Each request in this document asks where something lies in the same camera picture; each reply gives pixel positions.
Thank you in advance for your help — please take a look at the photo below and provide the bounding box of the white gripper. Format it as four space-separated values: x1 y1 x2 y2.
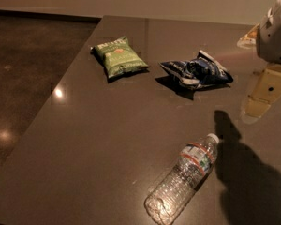
237 0 281 124

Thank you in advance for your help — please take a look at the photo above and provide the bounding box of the clear plastic water bottle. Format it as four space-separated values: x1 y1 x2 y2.
144 133 219 225

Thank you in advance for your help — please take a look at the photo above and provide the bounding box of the blue crumpled chip bag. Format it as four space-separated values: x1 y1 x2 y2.
160 50 233 90

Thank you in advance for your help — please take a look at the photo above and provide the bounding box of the green chip bag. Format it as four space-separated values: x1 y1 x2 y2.
91 37 149 79

